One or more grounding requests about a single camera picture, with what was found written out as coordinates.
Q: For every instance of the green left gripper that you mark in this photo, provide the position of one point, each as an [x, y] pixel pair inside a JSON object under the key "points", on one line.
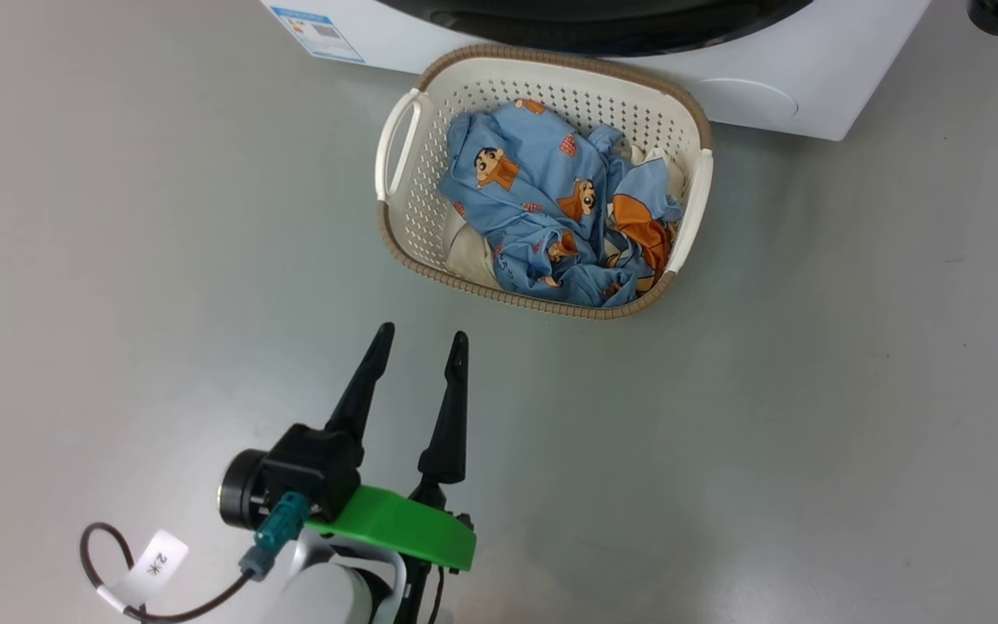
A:
{"points": [[395, 524]]}

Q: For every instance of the blue cartoon print pyjama garment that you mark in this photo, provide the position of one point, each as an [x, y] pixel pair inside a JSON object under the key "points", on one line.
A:
{"points": [[525, 199]]}

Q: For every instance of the blue garment large orange patch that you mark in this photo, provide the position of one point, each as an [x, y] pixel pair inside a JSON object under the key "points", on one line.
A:
{"points": [[642, 230]]}

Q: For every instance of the dark glass washing machine door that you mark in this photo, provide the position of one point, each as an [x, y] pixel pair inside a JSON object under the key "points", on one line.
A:
{"points": [[594, 30]]}

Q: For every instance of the cream laundry basket brown rim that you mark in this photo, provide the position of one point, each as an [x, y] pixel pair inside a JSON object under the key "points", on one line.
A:
{"points": [[430, 173]]}

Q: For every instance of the white front-load washing machine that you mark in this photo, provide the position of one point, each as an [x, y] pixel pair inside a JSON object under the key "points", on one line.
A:
{"points": [[854, 52]]}

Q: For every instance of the blue white energy label sticker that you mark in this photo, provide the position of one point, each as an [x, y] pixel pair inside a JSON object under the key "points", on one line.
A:
{"points": [[317, 35]]}

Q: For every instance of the round white filter cover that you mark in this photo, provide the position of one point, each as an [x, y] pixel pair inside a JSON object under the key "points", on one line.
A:
{"points": [[746, 100]]}

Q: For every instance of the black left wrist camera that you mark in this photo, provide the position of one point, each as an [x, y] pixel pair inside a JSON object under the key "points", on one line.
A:
{"points": [[308, 468]]}

